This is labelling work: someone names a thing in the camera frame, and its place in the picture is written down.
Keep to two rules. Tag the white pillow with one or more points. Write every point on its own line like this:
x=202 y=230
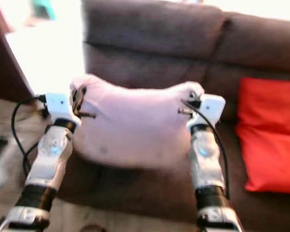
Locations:
x=135 y=125

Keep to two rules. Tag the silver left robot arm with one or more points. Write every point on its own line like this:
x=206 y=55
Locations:
x=48 y=164

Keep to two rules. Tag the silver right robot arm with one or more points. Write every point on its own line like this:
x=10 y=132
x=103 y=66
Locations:
x=205 y=166

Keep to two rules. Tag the dark brown fabric sofa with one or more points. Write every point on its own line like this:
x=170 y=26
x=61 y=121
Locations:
x=154 y=38

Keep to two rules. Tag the red pillow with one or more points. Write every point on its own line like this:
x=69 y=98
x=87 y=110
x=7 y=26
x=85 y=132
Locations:
x=270 y=135

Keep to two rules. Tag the dark brown wooden panel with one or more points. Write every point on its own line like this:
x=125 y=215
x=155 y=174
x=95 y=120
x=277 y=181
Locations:
x=5 y=63

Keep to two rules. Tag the teal plastic stool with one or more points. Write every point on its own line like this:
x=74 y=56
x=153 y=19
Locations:
x=43 y=9

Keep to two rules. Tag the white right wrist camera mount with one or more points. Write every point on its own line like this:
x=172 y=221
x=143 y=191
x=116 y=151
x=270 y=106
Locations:
x=210 y=110

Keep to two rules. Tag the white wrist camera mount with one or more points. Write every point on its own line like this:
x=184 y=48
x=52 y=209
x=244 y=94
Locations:
x=59 y=107
x=210 y=110

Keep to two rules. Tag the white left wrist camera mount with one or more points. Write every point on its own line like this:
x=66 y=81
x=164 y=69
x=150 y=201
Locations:
x=59 y=107

